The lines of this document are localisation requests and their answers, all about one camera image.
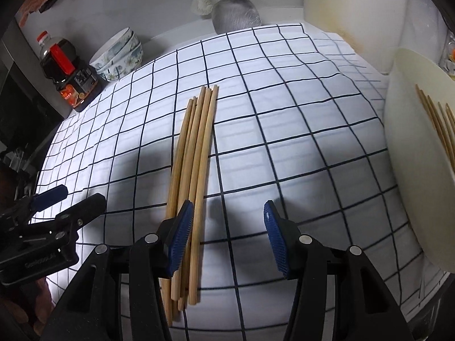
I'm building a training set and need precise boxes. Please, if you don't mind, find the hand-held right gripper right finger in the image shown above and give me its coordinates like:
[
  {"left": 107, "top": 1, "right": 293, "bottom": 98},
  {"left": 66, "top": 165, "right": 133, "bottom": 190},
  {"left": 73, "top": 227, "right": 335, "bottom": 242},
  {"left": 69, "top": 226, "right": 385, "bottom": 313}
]
[{"left": 263, "top": 200, "right": 415, "bottom": 341}]

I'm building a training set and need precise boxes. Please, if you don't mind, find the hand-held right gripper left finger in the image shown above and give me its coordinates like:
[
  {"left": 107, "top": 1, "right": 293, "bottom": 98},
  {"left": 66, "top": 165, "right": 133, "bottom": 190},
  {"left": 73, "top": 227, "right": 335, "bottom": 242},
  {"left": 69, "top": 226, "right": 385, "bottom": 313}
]
[{"left": 41, "top": 200, "right": 195, "bottom": 341}]

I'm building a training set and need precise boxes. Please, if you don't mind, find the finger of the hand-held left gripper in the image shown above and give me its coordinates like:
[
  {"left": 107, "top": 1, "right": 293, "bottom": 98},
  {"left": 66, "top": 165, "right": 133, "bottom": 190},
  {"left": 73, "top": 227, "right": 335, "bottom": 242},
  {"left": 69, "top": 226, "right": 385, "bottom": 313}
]
[
  {"left": 30, "top": 185, "right": 69, "bottom": 214},
  {"left": 53, "top": 193, "right": 107, "bottom": 235}
]

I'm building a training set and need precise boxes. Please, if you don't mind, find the pile of wooden chopsticks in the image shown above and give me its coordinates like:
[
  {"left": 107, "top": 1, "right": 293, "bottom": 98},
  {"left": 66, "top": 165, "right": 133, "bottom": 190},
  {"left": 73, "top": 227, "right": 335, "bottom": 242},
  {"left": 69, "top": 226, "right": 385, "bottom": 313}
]
[{"left": 162, "top": 84, "right": 219, "bottom": 327}]

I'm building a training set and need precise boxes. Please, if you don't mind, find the cream plastic basin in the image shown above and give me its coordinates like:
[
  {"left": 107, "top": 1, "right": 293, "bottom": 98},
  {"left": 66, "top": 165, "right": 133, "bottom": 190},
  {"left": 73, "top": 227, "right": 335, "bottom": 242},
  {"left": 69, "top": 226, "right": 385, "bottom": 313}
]
[{"left": 384, "top": 47, "right": 455, "bottom": 276}]

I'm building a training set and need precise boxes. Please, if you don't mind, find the person's left hand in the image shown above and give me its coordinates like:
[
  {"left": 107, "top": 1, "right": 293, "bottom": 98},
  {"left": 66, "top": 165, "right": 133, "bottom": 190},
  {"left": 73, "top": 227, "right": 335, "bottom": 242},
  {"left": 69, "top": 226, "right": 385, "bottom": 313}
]
[{"left": 0, "top": 278, "right": 55, "bottom": 332}]

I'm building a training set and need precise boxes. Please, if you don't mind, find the white checkered cloth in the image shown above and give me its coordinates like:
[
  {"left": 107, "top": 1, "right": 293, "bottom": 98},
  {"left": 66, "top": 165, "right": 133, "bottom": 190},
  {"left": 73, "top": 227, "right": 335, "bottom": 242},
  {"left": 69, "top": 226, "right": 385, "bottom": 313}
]
[{"left": 34, "top": 23, "right": 450, "bottom": 329}]

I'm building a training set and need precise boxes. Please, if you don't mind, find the dark soy sauce bottle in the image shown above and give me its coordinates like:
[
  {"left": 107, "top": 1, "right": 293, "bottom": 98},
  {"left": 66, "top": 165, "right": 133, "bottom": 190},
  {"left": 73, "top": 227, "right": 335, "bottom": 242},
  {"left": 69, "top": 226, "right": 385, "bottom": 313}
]
[{"left": 36, "top": 30, "right": 99, "bottom": 112}]

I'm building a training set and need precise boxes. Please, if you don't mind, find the white patterned ceramic bowl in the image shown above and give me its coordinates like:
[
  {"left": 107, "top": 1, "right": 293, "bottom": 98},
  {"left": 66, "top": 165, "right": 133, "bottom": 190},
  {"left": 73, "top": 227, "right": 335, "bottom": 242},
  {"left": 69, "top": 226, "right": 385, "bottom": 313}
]
[
  {"left": 89, "top": 27, "right": 133, "bottom": 70},
  {"left": 98, "top": 41, "right": 143, "bottom": 82}
]

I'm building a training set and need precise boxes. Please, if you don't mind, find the stack of white bowls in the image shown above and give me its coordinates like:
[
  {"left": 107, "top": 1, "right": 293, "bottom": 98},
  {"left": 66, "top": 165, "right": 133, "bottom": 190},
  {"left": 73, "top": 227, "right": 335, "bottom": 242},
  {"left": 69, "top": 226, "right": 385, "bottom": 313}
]
[{"left": 93, "top": 33, "right": 139, "bottom": 75}]

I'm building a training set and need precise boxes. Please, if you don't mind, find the metal spatula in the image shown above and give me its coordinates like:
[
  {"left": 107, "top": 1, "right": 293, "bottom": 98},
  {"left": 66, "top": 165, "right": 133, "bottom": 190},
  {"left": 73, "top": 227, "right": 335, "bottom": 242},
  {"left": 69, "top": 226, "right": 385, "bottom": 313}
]
[{"left": 212, "top": 0, "right": 262, "bottom": 35}]

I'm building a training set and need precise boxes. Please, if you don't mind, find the white cutting board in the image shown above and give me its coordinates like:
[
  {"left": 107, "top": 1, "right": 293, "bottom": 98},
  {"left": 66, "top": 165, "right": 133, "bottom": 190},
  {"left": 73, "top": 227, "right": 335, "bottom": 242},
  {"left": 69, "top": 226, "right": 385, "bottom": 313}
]
[{"left": 302, "top": 0, "right": 409, "bottom": 75}]

